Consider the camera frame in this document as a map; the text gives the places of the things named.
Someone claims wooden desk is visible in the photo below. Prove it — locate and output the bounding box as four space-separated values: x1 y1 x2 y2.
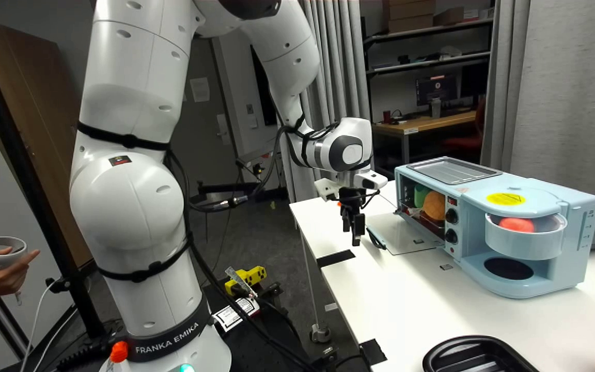
372 110 481 167

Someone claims glass toaster oven door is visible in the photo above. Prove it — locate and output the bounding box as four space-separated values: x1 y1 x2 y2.
366 204 445 258

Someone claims large black tape strip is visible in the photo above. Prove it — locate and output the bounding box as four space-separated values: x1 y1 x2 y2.
315 247 358 268

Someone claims dark shelf unit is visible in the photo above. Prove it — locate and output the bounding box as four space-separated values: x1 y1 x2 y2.
362 0 501 116

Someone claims thin metal rod stand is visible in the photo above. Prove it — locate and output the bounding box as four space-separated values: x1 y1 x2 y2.
297 225 332 344

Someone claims small black tape strip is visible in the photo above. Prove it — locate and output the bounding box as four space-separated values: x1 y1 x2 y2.
358 337 388 367

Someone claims white bottle orange cap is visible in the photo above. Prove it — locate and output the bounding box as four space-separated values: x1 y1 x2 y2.
99 338 135 372

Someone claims yellow clamp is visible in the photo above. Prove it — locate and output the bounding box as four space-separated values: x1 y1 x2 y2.
224 264 271 300

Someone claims brown wooden board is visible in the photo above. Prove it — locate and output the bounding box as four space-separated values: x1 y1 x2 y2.
0 17 98 270

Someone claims black plastic tray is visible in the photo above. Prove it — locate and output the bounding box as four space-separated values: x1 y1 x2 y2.
420 332 542 372

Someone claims red toy in coffee maker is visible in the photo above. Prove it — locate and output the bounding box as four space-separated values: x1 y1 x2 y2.
498 217 538 233

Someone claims light blue toaster oven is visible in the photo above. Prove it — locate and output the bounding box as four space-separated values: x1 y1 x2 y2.
393 154 595 302

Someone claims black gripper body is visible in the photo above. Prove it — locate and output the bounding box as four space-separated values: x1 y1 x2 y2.
344 183 370 217

